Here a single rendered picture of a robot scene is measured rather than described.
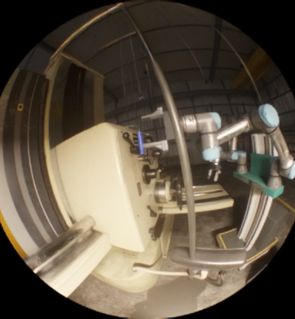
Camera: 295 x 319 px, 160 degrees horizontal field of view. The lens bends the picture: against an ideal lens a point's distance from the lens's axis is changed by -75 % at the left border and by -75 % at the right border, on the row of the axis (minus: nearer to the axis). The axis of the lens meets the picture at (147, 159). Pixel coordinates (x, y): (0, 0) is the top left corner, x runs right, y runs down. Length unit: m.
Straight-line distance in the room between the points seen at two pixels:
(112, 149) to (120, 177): 0.13
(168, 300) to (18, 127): 2.22
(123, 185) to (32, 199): 0.73
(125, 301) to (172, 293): 0.61
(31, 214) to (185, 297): 1.78
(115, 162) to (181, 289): 1.71
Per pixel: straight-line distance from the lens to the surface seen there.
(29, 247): 1.06
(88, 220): 0.81
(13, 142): 0.95
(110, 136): 0.50
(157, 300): 1.74
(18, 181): 0.92
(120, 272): 1.29
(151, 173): 0.71
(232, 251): 0.52
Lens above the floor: 1.72
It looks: 6 degrees down
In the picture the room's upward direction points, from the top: 9 degrees counter-clockwise
